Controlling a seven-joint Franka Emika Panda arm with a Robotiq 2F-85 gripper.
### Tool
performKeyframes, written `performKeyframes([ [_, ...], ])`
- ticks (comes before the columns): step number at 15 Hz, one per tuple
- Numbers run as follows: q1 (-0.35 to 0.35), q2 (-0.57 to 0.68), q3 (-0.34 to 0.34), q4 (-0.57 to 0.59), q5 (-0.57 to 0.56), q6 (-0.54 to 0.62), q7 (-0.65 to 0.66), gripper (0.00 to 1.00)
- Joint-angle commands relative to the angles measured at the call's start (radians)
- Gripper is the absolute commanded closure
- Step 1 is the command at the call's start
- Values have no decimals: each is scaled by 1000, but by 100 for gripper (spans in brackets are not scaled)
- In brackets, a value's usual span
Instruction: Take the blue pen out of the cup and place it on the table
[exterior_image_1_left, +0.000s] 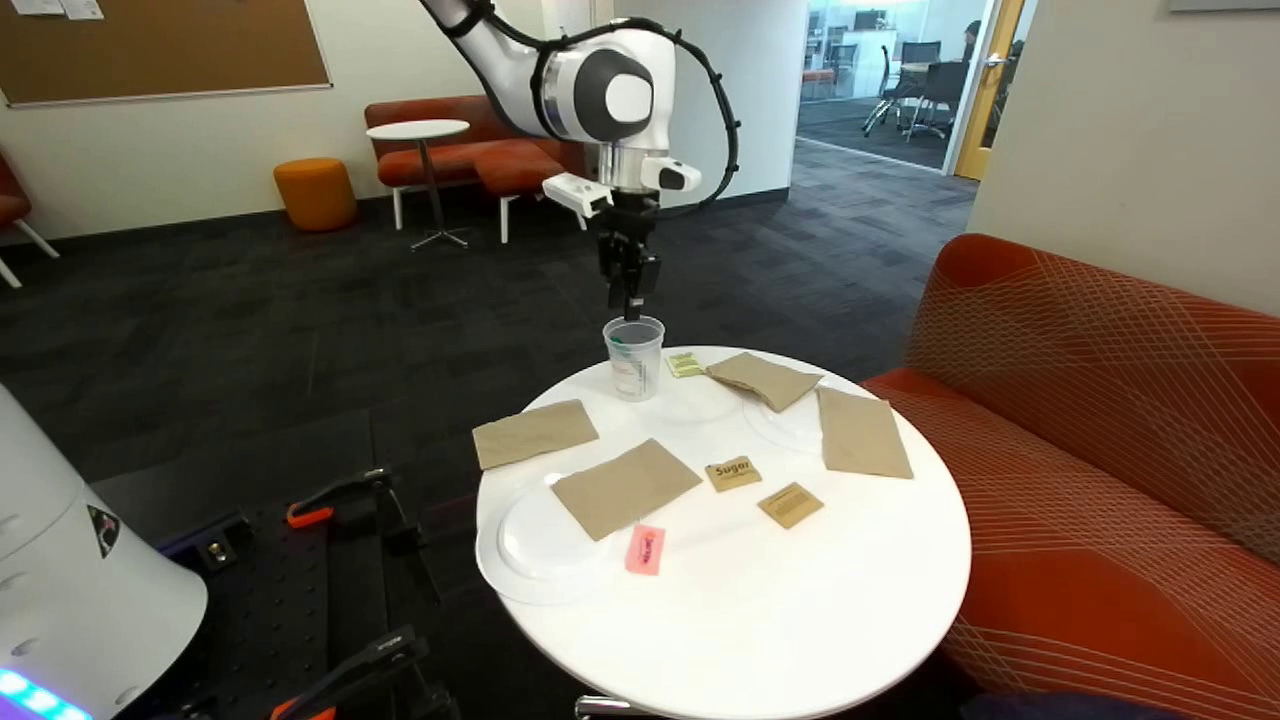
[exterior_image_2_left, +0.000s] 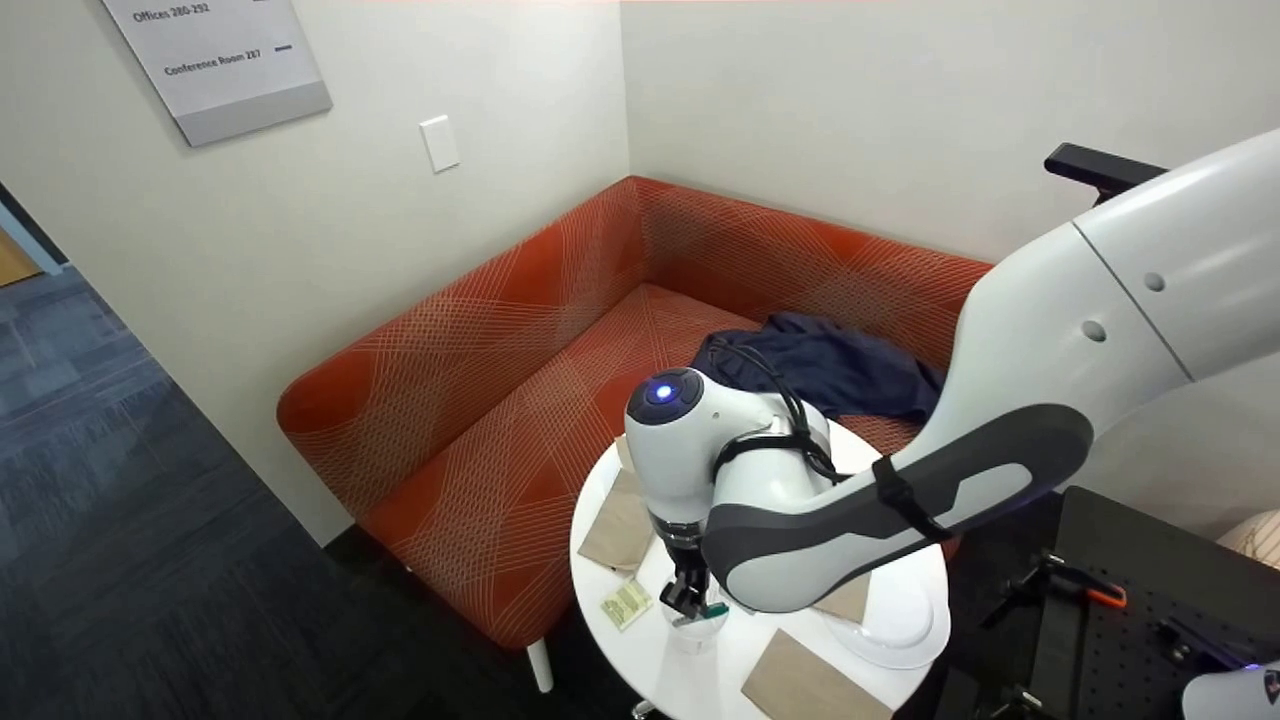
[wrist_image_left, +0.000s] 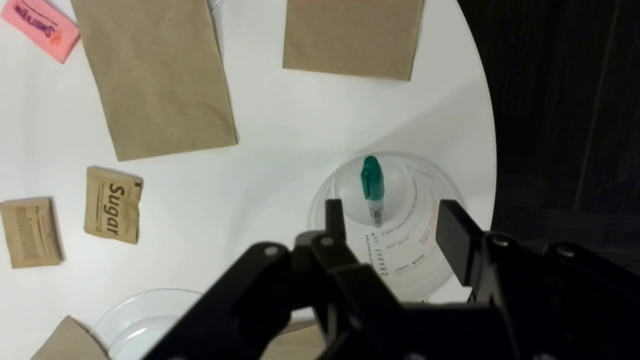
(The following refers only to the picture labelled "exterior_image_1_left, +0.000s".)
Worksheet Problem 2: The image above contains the black orange clamp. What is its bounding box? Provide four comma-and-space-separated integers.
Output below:
285, 468, 423, 605
268, 627, 461, 720

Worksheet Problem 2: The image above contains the red background bench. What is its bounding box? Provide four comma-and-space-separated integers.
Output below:
364, 98, 588, 226

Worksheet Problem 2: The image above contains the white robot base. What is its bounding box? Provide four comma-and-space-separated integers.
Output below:
0, 387, 210, 720

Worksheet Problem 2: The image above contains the brown napkin centre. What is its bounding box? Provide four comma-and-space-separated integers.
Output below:
553, 442, 702, 542

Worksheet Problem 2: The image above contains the clear plastic measuring cup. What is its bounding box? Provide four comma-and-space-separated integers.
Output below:
606, 316, 663, 397

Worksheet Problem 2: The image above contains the brown sugar packet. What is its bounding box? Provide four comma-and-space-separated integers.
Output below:
759, 484, 823, 529
704, 456, 759, 493

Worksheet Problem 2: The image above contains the small round white table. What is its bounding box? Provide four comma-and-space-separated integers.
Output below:
369, 120, 469, 251

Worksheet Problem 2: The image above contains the brown napkin near sofa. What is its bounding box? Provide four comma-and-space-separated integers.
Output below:
818, 387, 913, 480

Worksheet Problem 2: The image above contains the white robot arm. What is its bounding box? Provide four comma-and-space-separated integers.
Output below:
419, 0, 702, 320

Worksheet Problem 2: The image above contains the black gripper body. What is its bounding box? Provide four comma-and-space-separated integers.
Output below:
592, 147, 661, 290

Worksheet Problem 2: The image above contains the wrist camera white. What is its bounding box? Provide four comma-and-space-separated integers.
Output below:
541, 160, 702, 222

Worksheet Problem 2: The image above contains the pink sweetener packet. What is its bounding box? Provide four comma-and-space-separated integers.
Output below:
624, 523, 663, 576

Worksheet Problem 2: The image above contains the brown napkin left of cup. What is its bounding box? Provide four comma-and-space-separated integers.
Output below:
710, 351, 819, 411

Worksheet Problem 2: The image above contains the brown napkin table edge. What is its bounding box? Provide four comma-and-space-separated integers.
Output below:
472, 399, 595, 471

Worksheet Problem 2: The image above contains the orange round ottoman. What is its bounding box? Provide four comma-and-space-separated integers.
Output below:
274, 155, 357, 232

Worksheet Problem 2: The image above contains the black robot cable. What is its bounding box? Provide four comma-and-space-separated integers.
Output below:
532, 11, 741, 211

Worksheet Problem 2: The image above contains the cork bulletin board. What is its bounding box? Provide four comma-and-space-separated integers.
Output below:
0, 0, 330, 103

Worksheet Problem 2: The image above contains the orange red sofa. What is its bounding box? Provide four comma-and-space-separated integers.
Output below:
871, 237, 1280, 720

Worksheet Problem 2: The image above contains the yellow green sweetener packet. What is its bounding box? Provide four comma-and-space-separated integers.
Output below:
667, 351, 704, 378

